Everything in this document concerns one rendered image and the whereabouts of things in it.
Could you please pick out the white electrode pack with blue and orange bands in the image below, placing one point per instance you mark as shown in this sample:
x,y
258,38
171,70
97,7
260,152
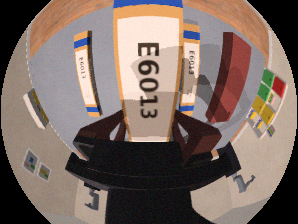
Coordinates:
x,y
190,68

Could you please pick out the white welding electrode pack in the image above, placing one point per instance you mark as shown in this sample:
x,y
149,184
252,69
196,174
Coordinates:
x,y
148,48

